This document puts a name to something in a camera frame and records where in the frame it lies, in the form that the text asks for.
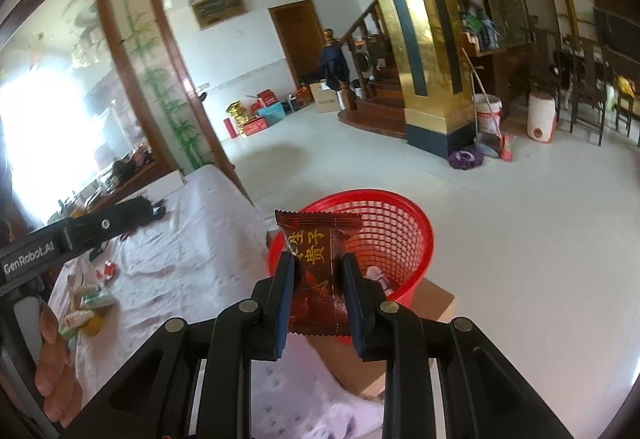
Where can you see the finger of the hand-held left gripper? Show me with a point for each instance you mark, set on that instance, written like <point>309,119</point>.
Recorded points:
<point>105,222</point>

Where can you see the bamboo painted glass partition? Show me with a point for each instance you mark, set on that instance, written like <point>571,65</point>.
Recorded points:
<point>145,44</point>

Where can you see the golden pillar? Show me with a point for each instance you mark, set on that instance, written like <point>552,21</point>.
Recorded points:
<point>430,69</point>

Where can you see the purple mop head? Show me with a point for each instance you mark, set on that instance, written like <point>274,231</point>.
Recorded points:
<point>462,158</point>

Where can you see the red cylinder box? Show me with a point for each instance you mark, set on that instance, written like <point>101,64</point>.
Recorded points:
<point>231,128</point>

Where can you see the wooden door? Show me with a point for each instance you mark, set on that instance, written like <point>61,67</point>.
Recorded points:
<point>295,44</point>

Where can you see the golden ornament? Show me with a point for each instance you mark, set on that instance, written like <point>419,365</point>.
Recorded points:
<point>237,114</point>

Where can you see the red gift box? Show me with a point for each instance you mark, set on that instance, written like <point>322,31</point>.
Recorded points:
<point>256,126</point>
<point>267,97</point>

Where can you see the red plastic basket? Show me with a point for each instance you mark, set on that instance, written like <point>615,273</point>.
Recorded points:
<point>400,229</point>

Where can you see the dark wooden cabinet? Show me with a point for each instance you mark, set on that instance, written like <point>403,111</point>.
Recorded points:
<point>500,69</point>

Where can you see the white plastic bucket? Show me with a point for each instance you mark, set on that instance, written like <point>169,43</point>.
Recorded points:
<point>487,111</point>

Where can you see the blue gift bag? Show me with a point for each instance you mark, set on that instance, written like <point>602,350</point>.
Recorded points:
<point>272,114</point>

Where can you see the wooden broom stick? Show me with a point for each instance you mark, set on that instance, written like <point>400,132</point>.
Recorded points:
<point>475,79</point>

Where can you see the white plastic barrel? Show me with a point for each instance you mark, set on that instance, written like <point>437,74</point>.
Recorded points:
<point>542,116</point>

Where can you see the wooden staircase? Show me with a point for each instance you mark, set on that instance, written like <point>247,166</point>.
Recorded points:
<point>375,104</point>

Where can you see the open cardboard box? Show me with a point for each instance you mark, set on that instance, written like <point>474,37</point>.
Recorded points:
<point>324,100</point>

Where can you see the dark wooden chair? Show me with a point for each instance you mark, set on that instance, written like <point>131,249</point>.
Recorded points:
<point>587,89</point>
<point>625,111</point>

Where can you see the person's left hand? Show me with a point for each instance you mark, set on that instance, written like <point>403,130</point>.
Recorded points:
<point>55,369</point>

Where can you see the flat cardboard box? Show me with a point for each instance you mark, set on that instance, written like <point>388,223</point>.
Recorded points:
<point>435,301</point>

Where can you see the yellow candy wrapper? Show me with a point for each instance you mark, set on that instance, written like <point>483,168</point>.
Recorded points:
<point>92,327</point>

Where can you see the yellow bag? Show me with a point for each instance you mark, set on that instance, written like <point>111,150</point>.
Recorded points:
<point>625,86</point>

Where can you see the framed landscape painting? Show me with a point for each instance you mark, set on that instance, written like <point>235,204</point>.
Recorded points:
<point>219,8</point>

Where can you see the black television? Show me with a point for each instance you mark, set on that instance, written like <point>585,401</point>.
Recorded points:
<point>617,36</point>

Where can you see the red broom head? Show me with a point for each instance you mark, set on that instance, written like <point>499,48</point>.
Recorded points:
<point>507,149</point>

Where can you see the small red wrapper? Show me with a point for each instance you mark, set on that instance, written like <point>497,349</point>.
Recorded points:
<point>106,270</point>

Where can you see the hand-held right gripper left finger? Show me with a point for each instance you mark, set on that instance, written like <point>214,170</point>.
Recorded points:
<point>284,304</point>

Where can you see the pale floral tablecloth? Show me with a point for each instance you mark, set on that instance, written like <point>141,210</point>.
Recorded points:
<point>190,239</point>

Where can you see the brown candy wrapper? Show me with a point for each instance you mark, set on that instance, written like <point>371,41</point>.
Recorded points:
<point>315,269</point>

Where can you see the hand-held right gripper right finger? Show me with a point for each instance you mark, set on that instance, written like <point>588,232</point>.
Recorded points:
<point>356,314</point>

